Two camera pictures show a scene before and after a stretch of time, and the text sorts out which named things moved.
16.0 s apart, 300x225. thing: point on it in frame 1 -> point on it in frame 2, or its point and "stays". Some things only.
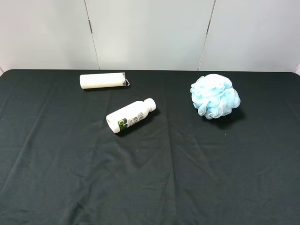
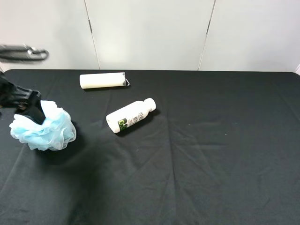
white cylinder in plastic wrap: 103,79 stays
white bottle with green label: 130,115 stays
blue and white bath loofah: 213,95 -> 57,132
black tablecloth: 60,165 stays
